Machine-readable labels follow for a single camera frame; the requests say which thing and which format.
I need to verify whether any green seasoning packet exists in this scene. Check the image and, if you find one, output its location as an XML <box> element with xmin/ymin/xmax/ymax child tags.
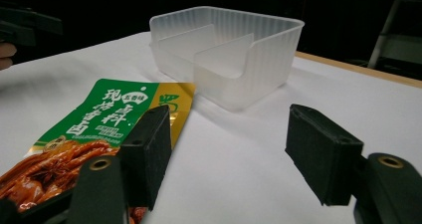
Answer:
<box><xmin>0</xmin><ymin>78</ymin><xmax>197</xmax><ymax>224</ymax></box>

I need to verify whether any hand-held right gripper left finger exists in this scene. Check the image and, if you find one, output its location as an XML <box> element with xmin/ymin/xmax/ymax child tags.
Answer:
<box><xmin>67</xmin><ymin>105</ymin><xmax>173</xmax><ymax>224</ymax></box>

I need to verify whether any metal stand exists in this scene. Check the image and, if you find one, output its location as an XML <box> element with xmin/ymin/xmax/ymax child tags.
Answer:
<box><xmin>367</xmin><ymin>0</ymin><xmax>422</xmax><ymax>70</ymax></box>

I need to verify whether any translucent plastic divided box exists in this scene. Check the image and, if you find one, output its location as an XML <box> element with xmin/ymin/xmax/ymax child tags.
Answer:
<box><xmin>148</xmin><ymin>6</ymin><xmax>306</xmax><ymax>112</ymax></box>

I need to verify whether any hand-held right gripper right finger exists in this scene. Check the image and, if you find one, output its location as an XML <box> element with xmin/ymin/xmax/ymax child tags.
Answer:
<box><xmin>285</xmin><ymin>104</ymin><xmax>422</xmax><ymax>224</ymax></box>

